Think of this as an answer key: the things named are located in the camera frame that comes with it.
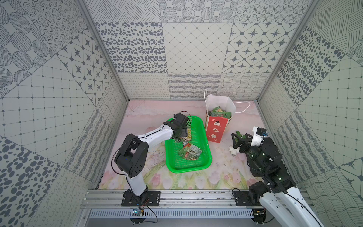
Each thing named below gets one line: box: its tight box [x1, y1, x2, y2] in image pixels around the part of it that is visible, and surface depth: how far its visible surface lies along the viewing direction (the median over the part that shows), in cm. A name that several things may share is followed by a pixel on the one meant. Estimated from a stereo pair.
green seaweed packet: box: [178, 141, 203, 161], surface depth 92 cm
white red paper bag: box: [203, 89, 251, 144], surface depth 91 cm
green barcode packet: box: [207, 105, 232, 120], surface depth 97 cm
